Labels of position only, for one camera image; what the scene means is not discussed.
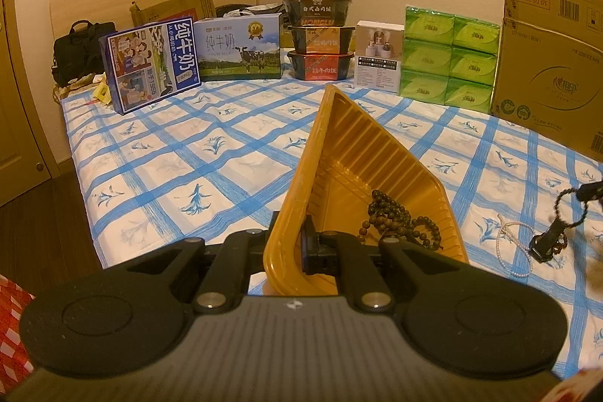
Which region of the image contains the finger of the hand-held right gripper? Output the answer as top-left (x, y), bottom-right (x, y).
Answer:
top-left (577, 181), bottom-right (603, 203)

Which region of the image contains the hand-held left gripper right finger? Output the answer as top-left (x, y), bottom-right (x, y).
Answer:
top-left (300, 215), bottom-right (473, 314)

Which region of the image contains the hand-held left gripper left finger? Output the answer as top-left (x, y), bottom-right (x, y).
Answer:
top-left (127, 211), bottom-right (284, 314)

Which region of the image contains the black bead bracelet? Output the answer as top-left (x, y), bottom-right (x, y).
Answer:
top-left (528, 184), bottom-right (595, 263)

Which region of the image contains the dark wooden bead necklace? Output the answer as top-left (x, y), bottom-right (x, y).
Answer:
top-left (359, 188), bottom-right (444, 251)

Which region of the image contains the white pearl necklace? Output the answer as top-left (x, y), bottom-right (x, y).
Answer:
top-left (496, 216), bottom-right (536, 280)

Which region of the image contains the orange plastic tray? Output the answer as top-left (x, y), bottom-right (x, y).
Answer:
top-left (262, 84), bottom-right (471, 297)

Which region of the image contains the blue checked bedsheet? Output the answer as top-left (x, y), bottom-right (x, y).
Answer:
top-left (61, 74), bottom-right (603, 380)

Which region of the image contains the large cardboard box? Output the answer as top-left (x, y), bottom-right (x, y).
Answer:
top-left (488, 0), bottom-right (603, 163)

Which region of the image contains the red label meal bowl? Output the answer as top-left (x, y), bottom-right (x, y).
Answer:
top-left (286, 50), bottom-right (355, 82)

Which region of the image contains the stack of green tissue packs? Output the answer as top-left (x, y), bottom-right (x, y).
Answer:
top-left (398, 5), bottom-right (501, 116)

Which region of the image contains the white product box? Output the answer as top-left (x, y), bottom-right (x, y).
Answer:
top-left (353, 20), bottom-right (406, 93)

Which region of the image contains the green cow milk box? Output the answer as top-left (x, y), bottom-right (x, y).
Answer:
top-left (193, 13), bottom-right (286, 84)

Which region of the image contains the blue cartoon milk box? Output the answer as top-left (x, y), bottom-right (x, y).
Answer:
top-left (104, 21), bottom-right (203, 116)

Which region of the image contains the orange label meal bowl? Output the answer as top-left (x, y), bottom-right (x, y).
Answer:
top-left (287, 24), bottom-right (355, 55)

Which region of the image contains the black instant meal bowl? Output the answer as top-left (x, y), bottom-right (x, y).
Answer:
top-left (282, 0), bottom-right (355, 29)

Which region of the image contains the red patterned cloth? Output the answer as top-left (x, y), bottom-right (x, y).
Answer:
top-left (0, 273), bottom-right (37, 402)

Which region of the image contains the small cardboard box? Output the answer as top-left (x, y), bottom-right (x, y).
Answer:
top-left (129, 0), bottom-right (218, 29)

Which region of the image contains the black bag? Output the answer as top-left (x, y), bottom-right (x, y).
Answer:
top-left (50, 19), bottom-right (118, 89)

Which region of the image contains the wooden wardrobe door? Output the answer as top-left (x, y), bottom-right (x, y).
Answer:
top-left (0, 0), bottom-right (62, 208)

